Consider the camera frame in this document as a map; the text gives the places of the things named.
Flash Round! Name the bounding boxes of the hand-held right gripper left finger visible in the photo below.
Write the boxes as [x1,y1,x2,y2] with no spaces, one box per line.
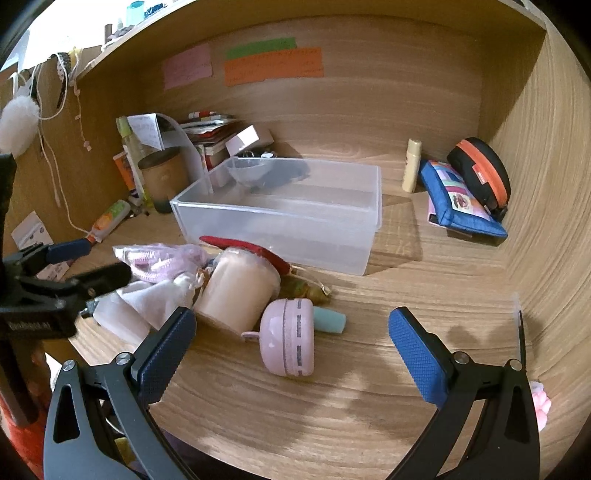
[42,307,199,480]

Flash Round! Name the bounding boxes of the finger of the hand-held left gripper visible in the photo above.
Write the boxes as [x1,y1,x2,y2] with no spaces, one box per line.
[9,237,95,280]
[18,262,133,311]

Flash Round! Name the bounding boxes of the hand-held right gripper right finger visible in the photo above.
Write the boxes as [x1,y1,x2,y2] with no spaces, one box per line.
[388,307,541,480]

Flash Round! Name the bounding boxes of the pink items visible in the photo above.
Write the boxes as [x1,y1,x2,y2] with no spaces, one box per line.
[113,244,208,283]

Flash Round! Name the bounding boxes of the white cloth pouch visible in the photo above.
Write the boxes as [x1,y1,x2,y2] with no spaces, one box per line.
[115,274,195,333]

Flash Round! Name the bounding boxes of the small teal cylinder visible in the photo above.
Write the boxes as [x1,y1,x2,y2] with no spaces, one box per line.
[314,307,347,335]

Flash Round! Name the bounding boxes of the cream frosted jar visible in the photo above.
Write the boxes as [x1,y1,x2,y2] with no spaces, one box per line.
[194,247,282,333]

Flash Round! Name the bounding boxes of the pink round macaron-shaped device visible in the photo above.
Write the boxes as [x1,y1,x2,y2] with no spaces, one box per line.
[242,298,317,377]

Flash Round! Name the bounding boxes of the gourd ornament with woven string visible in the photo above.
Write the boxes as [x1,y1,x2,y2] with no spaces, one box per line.
[281,272,335,305]

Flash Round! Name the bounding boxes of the red chili ornament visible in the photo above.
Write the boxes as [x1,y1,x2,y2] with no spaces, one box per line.
[199,235,291,275]

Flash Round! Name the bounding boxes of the clear plastic storage box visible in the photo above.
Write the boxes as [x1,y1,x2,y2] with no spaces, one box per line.
[170,157,383,277]

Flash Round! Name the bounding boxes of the wooden desktop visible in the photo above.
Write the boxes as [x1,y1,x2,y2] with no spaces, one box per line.
[60,134,536,480]

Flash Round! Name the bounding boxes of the white printed card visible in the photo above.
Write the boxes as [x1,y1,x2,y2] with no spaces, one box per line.
[11,211,75,280]

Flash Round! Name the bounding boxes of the white translucent container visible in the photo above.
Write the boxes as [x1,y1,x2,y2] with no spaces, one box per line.
[92,295,151,347]

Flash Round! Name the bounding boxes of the white orange glue tube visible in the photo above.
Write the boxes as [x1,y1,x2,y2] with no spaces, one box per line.
[88,199,131,243]

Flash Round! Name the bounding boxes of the orange packet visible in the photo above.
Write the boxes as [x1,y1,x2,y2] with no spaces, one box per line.
[113,152,138,192]

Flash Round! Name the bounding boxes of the green label bottle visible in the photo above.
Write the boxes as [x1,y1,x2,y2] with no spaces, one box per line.
[115,115,149,204]

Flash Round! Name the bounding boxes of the brown cylinder container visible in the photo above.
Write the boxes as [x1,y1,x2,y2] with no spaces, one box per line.
[137,148,190,214]

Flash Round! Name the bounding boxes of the orange red cloth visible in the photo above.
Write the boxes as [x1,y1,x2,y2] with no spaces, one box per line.
[0,351,51,480]

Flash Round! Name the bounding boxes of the pink fluffy item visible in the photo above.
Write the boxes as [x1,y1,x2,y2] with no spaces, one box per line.
[529,381,552,432]

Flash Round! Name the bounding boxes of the white fluffy pompom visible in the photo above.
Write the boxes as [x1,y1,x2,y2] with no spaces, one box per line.
[0,95,40,151]

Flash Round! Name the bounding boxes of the white printed paper slip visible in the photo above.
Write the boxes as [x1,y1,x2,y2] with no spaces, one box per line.
[127,113,163,151]

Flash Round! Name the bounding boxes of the blue fabric pouch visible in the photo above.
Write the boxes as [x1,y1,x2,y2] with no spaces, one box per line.
[419,159,509,240]

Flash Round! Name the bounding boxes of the white paper receipt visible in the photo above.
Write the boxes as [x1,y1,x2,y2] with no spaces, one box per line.
[157,113,211,197]

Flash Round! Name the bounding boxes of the stack of books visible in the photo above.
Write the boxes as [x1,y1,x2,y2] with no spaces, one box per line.
[178,110,243,171]

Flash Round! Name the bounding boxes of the patterned headband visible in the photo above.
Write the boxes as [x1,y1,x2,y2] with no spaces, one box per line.
[50,52,71,110]

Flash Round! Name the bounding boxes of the clear plastic funnel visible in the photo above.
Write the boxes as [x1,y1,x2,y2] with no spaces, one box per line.
[226,157,278,190]

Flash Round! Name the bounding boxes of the cream tube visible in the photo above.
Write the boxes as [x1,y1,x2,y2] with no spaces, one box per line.
[402,138,423,193]

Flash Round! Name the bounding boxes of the small white box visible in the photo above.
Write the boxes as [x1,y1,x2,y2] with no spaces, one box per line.
[225,124,274,158]

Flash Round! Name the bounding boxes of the black orange zip case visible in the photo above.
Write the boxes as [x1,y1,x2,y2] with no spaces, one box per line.
[447,137,512,222]

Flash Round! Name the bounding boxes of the pink paper note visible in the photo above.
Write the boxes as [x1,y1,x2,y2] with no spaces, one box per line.
[163,44,214,90]

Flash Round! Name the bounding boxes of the orange paper note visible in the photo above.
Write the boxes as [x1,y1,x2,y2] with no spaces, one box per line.
[224,47,324,87]

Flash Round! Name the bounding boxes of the green paper note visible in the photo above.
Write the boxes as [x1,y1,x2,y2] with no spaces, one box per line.
[225,37,297,60]

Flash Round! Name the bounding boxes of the white cord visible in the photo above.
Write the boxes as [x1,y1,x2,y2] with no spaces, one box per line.
[37,122,92,236]

